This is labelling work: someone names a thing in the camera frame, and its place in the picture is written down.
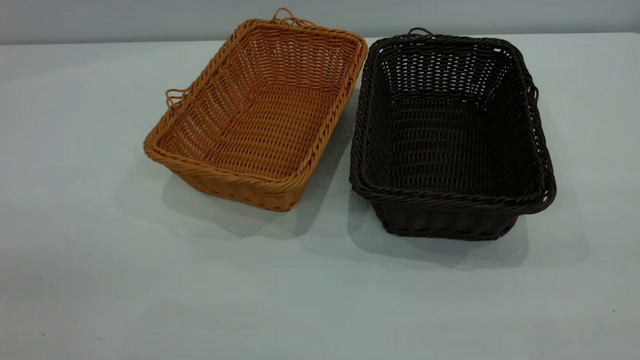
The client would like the dark brown wicker basket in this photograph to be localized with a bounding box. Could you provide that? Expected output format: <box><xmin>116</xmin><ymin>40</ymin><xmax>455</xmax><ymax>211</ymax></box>
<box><xmin>349</xmin><ymin>27</ymin><xmax>557</xmax><ymax>242</ymax></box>

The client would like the orange wicker basket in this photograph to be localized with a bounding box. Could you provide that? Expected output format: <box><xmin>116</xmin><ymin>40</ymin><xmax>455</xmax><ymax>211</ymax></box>
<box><xmin>143</xmin><ymin>7</ymin><xmax>369</xmax><ymax>212</ymax></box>

